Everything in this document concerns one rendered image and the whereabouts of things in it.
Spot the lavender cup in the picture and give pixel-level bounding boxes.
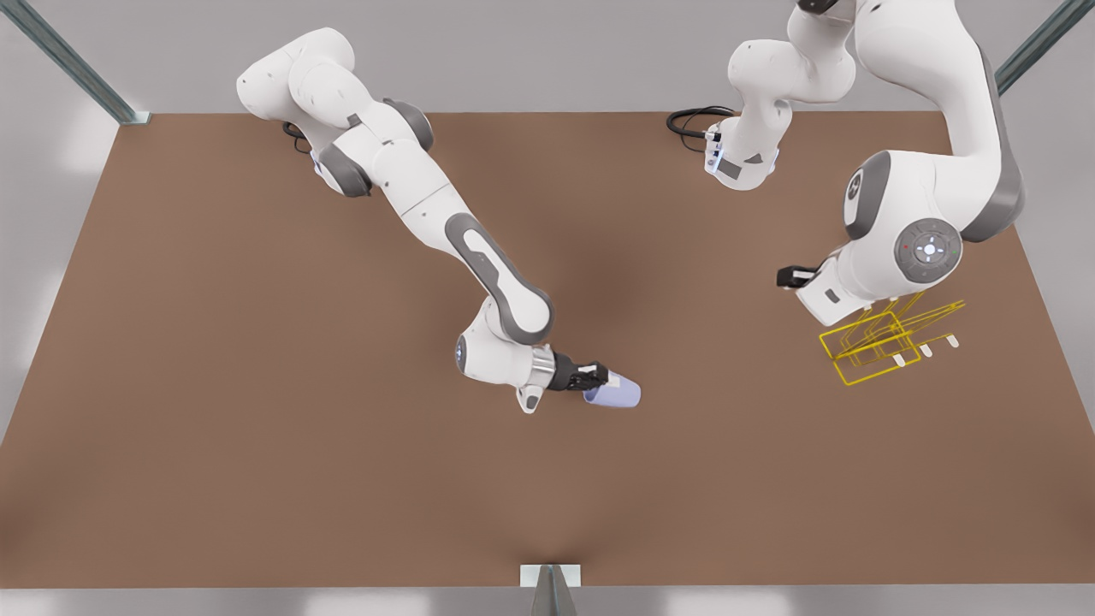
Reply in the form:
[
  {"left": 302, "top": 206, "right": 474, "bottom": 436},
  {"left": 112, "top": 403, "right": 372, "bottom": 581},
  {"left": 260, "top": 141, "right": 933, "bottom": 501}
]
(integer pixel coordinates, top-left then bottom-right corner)
[{"left": 583, "top": 374, "right": 642, "bottom": 410}]

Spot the yellow wire cup holder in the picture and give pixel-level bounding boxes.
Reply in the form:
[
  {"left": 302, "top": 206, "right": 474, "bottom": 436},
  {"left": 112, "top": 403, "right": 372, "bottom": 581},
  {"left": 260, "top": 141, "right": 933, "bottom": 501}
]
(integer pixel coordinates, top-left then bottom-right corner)
[{"left": 818, "top": 293, "right": 967, "bottom": 388}]

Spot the silver frame post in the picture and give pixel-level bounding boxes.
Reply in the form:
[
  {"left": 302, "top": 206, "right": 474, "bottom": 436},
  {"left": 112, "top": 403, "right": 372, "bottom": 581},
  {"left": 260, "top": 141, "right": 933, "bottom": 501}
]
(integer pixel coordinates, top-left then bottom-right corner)
[
  {"left": 0, "top": 0, "right": 151, "bottom": 127},
  {"left": 994, "top": 0, "right": 1095, "bottom": 97},
  {"left": 519, "top": 562, "right": 582, "bottom": 616}
]

